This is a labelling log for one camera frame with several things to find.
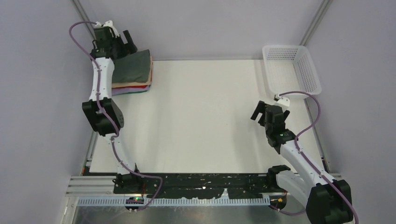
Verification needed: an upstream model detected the dark grey t-shirt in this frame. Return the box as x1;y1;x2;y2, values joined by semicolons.
112;49;151;84

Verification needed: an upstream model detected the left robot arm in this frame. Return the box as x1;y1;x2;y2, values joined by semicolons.
82;24;142;189

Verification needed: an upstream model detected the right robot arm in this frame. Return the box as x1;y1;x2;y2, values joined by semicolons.
251;100;354;224

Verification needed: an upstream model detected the folded beige t-shirt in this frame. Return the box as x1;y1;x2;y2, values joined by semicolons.
112;56;153;89

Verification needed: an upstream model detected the folded lavender t-shirt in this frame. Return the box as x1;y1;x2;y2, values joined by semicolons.
112;88;131;96

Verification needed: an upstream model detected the folded green t-shirt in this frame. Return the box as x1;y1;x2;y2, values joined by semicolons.
124;90;148;94

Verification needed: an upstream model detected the white plastic basket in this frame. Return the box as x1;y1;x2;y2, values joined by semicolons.
262;45;322;97

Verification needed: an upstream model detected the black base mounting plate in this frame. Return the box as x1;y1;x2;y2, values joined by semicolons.
113;173;285;199

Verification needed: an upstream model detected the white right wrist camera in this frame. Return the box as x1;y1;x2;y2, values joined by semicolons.
274;95;290;110

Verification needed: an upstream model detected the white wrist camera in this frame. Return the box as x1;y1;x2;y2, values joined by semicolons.
94;20;120;37
274;95;290;110

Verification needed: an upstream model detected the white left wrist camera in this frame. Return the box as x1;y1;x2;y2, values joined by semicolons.
94;20;120;37

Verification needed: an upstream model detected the white slotted cable duct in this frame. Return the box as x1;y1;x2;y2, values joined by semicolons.
77;196;270;207

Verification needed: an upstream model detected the aluminium frame rail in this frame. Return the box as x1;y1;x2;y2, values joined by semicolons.
65;173;347;197

